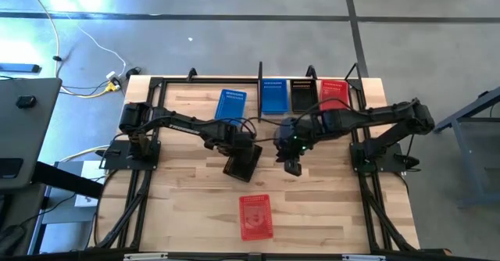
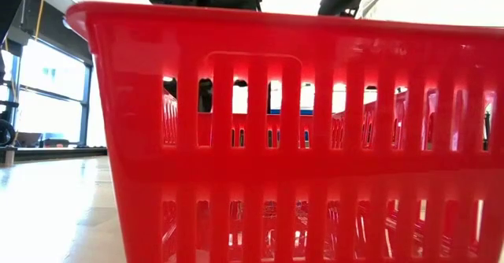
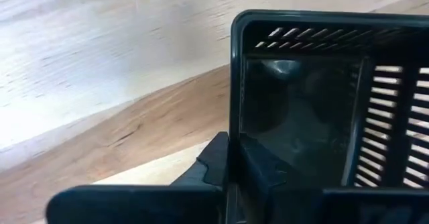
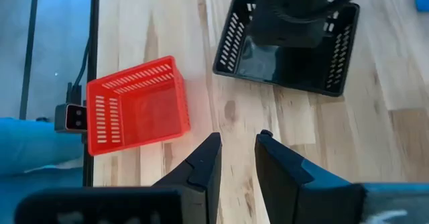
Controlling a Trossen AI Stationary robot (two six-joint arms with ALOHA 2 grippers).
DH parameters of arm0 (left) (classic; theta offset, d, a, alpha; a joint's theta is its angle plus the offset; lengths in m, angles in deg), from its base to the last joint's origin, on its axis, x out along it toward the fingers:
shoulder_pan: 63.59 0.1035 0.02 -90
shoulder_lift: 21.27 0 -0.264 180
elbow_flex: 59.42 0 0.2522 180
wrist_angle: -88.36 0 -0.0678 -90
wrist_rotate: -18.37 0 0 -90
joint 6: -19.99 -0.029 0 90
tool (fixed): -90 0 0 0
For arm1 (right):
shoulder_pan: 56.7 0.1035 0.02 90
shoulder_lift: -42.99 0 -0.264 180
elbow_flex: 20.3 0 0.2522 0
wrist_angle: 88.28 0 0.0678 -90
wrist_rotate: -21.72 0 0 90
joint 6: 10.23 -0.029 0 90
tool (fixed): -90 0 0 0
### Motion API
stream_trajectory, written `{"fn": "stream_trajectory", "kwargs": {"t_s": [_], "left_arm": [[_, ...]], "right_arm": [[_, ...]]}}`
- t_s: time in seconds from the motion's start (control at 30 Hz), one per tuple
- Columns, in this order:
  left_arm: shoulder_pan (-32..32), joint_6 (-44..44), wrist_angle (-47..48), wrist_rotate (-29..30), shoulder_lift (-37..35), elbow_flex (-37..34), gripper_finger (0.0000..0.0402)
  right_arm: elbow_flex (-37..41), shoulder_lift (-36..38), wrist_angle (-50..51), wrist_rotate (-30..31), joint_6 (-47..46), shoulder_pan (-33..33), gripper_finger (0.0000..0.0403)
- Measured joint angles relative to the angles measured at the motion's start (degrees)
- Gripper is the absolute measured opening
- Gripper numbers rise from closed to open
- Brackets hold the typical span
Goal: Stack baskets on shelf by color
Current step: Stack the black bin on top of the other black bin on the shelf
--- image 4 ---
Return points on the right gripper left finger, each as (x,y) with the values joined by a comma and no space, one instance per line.
(197,190)

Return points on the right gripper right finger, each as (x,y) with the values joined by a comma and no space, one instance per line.
(288,194)

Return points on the black plastic basket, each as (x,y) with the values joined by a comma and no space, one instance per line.
(285,66)

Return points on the red plastic basket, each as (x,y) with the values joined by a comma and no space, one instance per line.
(147,116)

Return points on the grey table-level camera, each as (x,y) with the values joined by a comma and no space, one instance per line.
(70,117)

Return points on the black aluminium rig frame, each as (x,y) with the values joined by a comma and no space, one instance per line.
(93,33)

